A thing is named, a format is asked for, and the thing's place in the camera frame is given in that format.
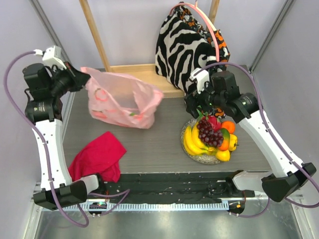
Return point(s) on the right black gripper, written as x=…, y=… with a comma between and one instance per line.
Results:
x=190, y=107

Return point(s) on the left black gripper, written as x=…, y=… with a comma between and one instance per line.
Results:
x=78, y=78

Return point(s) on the fake red fruit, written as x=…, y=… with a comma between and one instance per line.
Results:
x=211, y=119

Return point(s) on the fake dark grapes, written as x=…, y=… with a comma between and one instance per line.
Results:
x=208, y=134

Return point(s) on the pink plastic bag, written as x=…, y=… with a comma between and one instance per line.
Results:
x=121, y=99

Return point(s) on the fake orange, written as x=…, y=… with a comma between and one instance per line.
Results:
x=229, y=125

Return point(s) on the orange green fake mango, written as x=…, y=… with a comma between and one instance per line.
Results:
x=226, y=140

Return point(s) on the small fake banana bunch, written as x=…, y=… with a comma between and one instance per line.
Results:
x=199, y=143

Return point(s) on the fake yellow mango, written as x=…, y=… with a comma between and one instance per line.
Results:
x=233, y=142

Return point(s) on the fake yellow lemon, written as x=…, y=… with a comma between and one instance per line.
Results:
x=223, y=155

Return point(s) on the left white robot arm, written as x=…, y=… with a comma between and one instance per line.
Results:
x=57, y=189

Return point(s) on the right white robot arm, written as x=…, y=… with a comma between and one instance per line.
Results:
x=287, y=170

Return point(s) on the zebra print garment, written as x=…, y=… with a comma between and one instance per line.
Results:
x=182, y=47

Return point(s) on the wooden clothes rack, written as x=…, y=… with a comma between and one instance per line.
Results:
x=125, y=34

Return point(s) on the red cloth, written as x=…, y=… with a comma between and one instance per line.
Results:
x=102, y=156

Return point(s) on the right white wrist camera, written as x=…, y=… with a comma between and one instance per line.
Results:
x=199, y=77

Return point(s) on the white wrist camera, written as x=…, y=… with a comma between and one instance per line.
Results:
x=199, y=77
x=51, y=56

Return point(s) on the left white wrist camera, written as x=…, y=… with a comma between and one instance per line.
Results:
x=51, y=56

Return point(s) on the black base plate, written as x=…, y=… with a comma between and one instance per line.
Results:
x=176, y=188

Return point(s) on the white cable duct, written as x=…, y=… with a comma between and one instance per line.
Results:
x=94, y=206

